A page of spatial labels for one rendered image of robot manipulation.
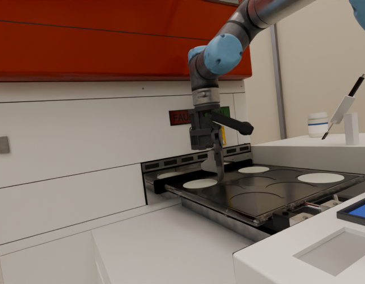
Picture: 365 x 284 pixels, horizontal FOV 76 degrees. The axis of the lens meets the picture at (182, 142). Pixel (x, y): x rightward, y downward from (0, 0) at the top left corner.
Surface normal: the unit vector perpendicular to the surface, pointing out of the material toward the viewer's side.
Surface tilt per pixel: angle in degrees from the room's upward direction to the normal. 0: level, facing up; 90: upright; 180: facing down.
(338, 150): 90
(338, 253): 0
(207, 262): 0
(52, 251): 90
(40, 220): 90
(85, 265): 90
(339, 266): 0
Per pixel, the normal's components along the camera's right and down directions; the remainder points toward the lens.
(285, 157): -0.87, 0.13
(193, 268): -0.12, -0.99
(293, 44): -0.73, 0.12
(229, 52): 0.25, 0.02
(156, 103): 0.47, -0.01
